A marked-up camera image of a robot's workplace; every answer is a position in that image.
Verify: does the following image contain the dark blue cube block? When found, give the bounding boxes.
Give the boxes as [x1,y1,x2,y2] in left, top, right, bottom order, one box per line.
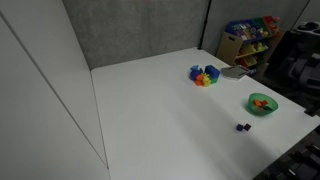
[236,124,244,131]

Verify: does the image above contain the colourful toy block pile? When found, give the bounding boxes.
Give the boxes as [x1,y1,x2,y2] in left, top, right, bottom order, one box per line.
[189,65,220,87]

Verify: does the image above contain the black cube block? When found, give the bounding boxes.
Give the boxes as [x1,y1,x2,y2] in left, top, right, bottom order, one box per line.
[244,124,252,131]

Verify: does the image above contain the orange blocks in bowl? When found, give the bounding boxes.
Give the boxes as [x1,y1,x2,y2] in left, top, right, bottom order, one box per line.
[253,99,268,107]

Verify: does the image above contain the green plastic bowl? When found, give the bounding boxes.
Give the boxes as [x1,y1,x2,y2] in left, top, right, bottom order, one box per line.
[247,93,279,116]

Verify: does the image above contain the grey metal mounting plate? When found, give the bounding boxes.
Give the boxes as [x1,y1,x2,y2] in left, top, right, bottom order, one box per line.
[221,65,249,80]

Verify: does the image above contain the wooden toy storage shelf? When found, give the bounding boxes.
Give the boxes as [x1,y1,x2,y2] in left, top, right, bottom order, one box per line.
[216,16,285,68]

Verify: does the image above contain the black vertical pole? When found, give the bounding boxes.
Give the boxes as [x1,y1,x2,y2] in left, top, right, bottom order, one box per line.
[197,0,212,50]

